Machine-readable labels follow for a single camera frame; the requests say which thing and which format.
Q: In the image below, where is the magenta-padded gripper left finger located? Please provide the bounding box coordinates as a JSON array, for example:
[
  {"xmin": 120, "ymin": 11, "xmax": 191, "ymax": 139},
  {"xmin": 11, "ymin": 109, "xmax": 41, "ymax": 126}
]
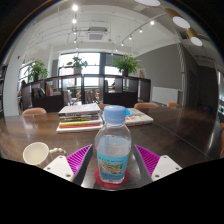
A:
[{"xmin": 43, "ymin": 143, "xmax": 95, "ymax": 187}]

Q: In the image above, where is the magazine with blue patch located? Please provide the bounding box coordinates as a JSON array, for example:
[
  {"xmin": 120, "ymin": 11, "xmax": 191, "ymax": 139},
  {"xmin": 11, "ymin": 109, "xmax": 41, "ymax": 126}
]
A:
[{"xmin": 124, "ymin": 107, "xmax": 155, "ymax": 128}]

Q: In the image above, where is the large potted green plant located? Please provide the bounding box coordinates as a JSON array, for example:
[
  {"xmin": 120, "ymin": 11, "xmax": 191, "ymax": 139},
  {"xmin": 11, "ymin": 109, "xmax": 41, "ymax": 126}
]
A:
[{"xmin": 112, "ymin": 54, "xmax": 142, "ymax": 77}]

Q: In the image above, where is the group of orange chairs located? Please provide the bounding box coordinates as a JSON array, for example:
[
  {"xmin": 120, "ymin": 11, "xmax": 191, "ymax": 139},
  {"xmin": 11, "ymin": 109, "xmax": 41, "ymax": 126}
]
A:
[{"xmin": 22, "ymin": 101, "xmax": 224, "ymax": 159}]

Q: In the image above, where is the potted plant in white pot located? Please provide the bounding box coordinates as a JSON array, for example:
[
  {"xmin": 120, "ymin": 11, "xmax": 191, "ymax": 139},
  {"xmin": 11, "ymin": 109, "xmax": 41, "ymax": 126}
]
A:
[{"xmin": 66, "ymin": 54, "xmax": 89, "ymax": 75}]

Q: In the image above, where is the white board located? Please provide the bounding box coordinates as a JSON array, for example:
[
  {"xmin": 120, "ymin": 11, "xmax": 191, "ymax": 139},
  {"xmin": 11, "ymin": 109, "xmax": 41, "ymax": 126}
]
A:
[{"xmin": 152, "ymin": 86, "xmax": 180, "ymax": 106}]

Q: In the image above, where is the bushy potted green plant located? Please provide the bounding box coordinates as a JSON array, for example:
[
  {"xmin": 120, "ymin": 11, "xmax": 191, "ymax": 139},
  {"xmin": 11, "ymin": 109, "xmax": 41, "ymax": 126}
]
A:
[{"xmin": 26, "ymin": 59, "xmax": 49, "ymax": 83}]

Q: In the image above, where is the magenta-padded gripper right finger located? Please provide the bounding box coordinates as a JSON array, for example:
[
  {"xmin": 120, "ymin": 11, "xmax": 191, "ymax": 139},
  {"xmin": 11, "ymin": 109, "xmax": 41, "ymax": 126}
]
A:
[{"xmin": 133, "ymin": 143, "xmax": 183, "ymax": 183}]

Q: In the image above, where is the low black shelf unit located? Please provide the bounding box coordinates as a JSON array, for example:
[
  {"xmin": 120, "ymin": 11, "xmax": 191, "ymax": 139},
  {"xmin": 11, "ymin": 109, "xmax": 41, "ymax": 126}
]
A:
[{"xmin": 20, "ymin": 74, "xmax": 152, "ymax": 113}]

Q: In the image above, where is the group of ceiling spotlights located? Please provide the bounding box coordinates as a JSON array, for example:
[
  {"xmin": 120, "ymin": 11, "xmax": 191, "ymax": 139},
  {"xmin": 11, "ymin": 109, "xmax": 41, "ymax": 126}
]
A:
[{"xmin": 71, "ymin": 3, "xmax": 156, "ymax": 54}]

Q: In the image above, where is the cream ceramic mug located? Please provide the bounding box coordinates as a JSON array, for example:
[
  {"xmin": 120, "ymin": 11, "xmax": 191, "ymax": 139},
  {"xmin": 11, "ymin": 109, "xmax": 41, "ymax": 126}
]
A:
[{"xmin": 22, "ymin": 141, "xmax": 68, "ymax": 168}]

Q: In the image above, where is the group of round ceiling panels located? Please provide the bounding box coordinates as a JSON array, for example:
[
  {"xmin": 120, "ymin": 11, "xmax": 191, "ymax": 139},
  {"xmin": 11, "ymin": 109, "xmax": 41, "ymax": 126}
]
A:
[{"xmin": 134, "ymin": 0, "xmax": 204, "ymax": 47}]

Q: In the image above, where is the clear water bottle blue cap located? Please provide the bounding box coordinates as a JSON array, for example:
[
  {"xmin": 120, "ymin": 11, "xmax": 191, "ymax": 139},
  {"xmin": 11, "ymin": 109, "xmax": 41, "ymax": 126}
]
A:
[{"xmin": 94, "ymin": 105, "xmax": 133, "ymax": 185}]

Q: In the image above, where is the stack of books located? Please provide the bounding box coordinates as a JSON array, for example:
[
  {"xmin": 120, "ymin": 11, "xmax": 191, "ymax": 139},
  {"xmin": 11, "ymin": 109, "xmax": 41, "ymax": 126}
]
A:
[{"xmin": 55, "ymin": 102, "xmax": 105, "ymax": 134}]

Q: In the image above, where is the ceiling air conditioner unit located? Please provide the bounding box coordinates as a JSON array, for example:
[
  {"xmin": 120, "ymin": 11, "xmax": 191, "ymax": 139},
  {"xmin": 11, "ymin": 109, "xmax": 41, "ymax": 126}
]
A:
[{"xmin": 85, "ymin": 26, "xmax": 109, "ymax": 43}]

